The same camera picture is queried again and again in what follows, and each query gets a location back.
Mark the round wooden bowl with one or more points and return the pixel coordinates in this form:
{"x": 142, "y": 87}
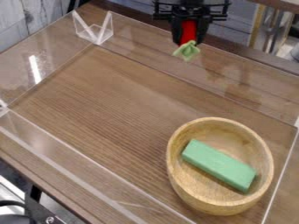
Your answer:
{"x": 202, "y": 191}

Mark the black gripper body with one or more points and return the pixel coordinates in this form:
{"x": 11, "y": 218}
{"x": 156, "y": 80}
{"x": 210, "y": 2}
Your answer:
{"x": 191, "y": 9}

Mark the green rectangular block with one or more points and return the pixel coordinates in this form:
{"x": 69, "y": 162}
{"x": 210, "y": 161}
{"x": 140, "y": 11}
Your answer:
{"x": 219, "y": 165}

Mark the clear acrylic corner bracket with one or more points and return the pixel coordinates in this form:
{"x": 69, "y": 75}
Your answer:
{"x": 93, "y": 33}

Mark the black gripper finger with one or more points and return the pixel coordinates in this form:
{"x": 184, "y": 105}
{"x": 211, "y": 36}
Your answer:
{"x": 176, "y": 31}
{"x": 203, "y": 25}

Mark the clear acrylic tray walls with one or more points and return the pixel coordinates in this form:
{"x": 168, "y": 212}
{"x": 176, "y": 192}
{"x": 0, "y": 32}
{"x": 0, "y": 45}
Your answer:
{"x": 88, "y": 112}

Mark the metal chair frame background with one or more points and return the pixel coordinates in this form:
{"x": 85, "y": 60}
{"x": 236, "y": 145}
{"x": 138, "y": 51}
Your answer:
{"x": 272, "y": 20}

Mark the black table leg bracket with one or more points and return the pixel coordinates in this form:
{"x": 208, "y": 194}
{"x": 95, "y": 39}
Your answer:
{"x": 20, "y": 206}

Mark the red knitted fruit green stem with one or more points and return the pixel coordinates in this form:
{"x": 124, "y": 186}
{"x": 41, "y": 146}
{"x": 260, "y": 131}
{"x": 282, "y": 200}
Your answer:
{"x": 187, "y": 49}

